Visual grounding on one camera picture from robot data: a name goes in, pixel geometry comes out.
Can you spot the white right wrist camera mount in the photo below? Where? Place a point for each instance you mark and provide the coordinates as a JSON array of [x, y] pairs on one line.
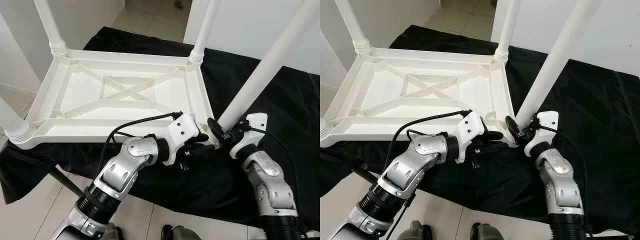
[[256, 125], [547, 122]]

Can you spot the grey right robot foot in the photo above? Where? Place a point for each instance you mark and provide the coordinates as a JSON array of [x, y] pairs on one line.
[[180, 233], [487, 233]]

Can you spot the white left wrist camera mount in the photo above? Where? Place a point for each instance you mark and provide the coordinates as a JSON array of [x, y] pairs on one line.
[[181, 132], [470, 131]]

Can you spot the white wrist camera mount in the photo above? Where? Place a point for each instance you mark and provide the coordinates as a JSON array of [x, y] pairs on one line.
[[256, 125], [547, 122], [181, 132], [470, 131]]

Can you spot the grey robot foot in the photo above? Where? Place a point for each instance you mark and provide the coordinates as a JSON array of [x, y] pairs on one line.
[[487, 233], [112, 232], [417, 232], [180, 233]]

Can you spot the white plastic children table top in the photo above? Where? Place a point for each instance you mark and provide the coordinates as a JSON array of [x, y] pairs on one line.
[[380, 82], [80, 85]]

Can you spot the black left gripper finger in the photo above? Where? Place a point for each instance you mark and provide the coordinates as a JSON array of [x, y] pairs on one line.
[[489, 148], [204, 150], [201, 138], [492, 136]]

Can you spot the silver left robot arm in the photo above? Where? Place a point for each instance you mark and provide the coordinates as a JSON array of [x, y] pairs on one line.
[[410, 167], [120, 170]]

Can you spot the black metal table leg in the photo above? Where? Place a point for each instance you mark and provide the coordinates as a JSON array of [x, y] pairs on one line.
[[362, 175], [65, 182]]

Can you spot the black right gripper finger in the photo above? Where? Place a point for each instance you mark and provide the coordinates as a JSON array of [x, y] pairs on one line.
[[513, 129], [216, 130]]

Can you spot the grey left robot foot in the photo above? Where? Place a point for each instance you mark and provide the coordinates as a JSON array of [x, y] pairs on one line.
[[112, 232], [417, 232]]

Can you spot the small dark floor object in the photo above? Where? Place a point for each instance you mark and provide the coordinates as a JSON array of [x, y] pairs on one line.
[[177, 4]]

